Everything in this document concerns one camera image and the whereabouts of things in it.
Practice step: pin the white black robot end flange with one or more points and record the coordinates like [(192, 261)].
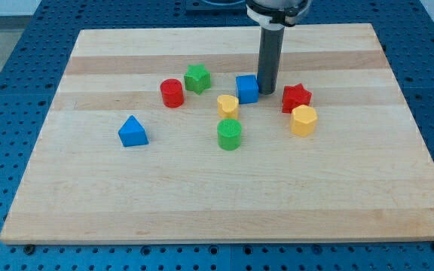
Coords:
[(277, 14)]

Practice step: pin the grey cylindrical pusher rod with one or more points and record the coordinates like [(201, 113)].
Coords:
[(271, 41)]

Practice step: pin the red star block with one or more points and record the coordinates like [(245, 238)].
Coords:
[(294, 96)]

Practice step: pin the green star block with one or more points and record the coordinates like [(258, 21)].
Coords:
[(197, 78)]

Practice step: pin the blue cube block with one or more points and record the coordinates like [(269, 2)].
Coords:
[(247, 89)]

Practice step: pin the yellow heart block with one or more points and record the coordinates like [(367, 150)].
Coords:
[(228, 107)]

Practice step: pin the yellow hexagon block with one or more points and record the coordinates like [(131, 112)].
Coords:
[(303, 120)]

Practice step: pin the green cylinder block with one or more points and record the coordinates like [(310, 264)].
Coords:
[(229, 134)]

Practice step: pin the red cylinder block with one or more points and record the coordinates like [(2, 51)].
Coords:
[(172, 93)]

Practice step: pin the wooden board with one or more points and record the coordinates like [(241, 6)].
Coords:
[(364, 175)]

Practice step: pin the blue triangle block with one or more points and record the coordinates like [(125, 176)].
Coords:
[(132, 133)]

